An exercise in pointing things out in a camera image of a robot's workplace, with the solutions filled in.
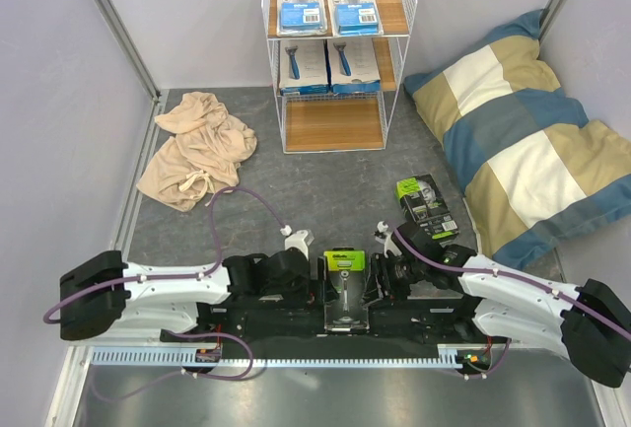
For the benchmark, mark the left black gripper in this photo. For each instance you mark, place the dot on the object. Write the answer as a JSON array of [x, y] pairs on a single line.
[[317, 287]]

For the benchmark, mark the Gillette razor white card pack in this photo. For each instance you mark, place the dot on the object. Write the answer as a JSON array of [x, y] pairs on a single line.
[[355, 18]]

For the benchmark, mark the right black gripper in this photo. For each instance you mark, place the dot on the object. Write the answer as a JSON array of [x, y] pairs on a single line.
[[385, 290]]

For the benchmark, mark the blue Gillette razor blister pack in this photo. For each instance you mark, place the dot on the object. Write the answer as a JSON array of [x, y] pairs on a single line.
[[301, 18]]

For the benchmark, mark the aluminium frame rail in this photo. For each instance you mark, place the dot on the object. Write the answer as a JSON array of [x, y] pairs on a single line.
[[128, 47]]

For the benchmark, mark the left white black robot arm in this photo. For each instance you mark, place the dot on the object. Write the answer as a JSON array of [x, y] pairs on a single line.
[[109, 297]]

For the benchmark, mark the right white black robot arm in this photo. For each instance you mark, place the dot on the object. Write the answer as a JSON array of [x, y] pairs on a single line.
[[587, 324]]

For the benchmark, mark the white wire wooden shelf unit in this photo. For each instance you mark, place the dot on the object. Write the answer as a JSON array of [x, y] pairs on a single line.
[[334, 123]]

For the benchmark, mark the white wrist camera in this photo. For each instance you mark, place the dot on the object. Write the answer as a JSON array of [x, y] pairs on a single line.
[[300, 240], [383, 235]]

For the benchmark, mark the beige crumpled cloth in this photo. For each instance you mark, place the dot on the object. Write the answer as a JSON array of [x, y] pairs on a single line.
[[202, 156]]

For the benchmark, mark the Harry's razor box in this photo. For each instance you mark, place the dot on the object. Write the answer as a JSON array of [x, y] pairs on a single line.
[[353, 66], [302, 67]]

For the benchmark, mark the blue beige checkered pillow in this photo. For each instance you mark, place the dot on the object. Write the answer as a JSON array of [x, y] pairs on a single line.
[[534, 170]]

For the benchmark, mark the black green Gillette razor box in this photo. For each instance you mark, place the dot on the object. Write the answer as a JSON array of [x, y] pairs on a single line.
[[345, 284]]

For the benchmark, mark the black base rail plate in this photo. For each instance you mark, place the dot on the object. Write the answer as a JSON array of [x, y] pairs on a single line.
[[411, 326]]

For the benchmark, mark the black green razor box portrait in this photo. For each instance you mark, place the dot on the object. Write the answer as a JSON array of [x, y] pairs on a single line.
[[423, 204]]

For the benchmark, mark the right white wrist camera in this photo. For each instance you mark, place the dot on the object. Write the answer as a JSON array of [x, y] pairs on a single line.
[[383, 235]]

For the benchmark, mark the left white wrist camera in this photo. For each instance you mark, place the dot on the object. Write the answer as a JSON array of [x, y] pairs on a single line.
[[300, 240]]

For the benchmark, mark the light blue slotted cable duct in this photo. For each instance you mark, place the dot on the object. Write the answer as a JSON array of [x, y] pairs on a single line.
[[442, 357]]

